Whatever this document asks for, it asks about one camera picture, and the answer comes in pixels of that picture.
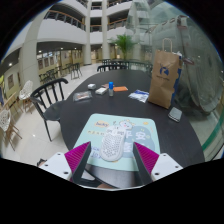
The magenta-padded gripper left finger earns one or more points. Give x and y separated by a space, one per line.
55 165

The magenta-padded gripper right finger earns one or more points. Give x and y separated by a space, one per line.
165 165

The white perforated computer mouse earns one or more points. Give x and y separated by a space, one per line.
112 145

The light blue printed mouse pad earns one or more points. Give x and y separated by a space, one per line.
143 133

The black wooden chair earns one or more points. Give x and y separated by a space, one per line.
111 67
51 113

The green-edged glass panel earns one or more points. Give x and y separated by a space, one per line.
213 131

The white lattice chair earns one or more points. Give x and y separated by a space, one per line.
5 121
26 91

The clear plastic packet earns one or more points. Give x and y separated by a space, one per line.
82 96

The white and blue plastic packet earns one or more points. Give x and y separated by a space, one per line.
138 96

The brown paper bag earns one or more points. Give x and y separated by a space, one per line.
162 81

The white small box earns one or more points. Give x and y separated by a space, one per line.
101 91
91 86

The orange flat packet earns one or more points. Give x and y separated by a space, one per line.
120 89

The small blue-capped bottle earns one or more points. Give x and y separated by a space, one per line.
111 90

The large white cylindrical exhibit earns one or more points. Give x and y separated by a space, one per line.
203 66

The green potted palm plant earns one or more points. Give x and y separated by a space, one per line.
124 43

